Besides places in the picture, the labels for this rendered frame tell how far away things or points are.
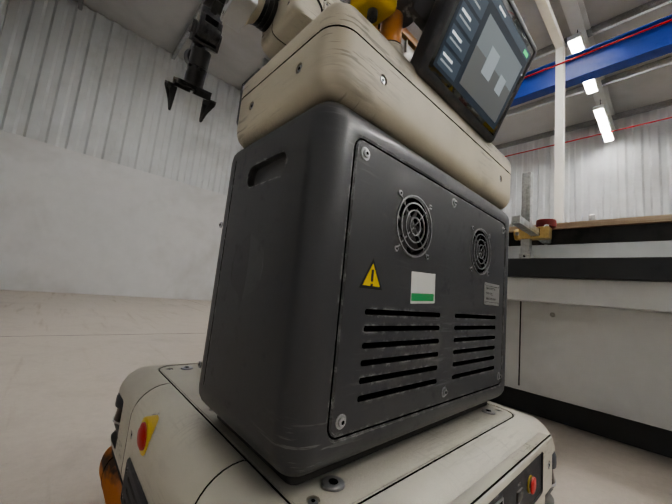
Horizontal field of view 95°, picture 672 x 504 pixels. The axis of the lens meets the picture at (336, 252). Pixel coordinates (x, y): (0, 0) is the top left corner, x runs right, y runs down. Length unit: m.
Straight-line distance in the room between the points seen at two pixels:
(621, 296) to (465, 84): 1.13
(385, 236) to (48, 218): 6.68
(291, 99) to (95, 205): 6.61
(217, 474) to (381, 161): 0.39
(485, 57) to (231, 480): 0.66
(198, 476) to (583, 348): 1.58
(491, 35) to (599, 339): 1.38
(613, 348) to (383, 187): 1.47
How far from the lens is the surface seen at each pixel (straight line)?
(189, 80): 1.18
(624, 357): 1.73
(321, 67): 0.39
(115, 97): 7.56
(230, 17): 0.97
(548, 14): 2.91
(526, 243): 1.59
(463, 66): 0.57
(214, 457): 0.45
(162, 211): 7.12
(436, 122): 0.52
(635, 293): 1.53
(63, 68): 7.62
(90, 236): 6.90
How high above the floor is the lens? 0.48
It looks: 7 degrees up
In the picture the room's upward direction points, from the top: 6 degrees clockwise
